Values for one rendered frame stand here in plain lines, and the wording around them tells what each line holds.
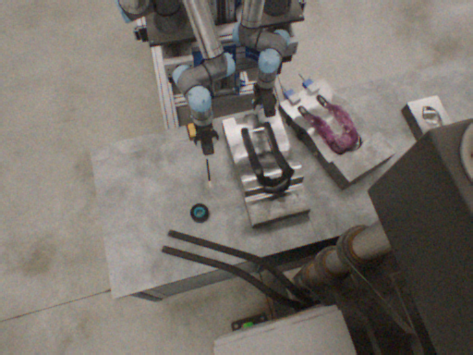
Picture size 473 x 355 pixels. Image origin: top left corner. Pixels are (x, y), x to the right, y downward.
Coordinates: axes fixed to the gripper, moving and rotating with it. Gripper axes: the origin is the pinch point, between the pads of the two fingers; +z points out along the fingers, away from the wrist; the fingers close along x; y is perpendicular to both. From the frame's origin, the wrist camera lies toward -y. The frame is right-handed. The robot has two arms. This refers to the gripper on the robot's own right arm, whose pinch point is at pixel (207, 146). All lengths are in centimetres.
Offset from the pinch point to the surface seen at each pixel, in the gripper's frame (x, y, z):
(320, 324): -11, -76, -52
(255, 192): -14.7, -23.4, 5.8
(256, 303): -9, -64, 95
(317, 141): -48.2, -7.5, 6.3
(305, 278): -20, -63, -9
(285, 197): -26.8, -27.7, 9.0
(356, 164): -60, -23, 4
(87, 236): 85, 5, 95
